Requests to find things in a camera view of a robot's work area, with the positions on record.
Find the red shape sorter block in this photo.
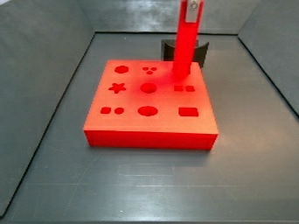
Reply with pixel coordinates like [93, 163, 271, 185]
[83, 60, 219, 151]

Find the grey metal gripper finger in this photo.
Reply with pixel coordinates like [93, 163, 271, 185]
[185, 0, 201, 23]

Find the red arch peg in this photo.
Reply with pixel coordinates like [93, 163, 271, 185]
[173, 0, 205, 78]

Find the black curved holder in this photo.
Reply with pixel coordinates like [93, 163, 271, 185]
[162, 39, 210, 67]

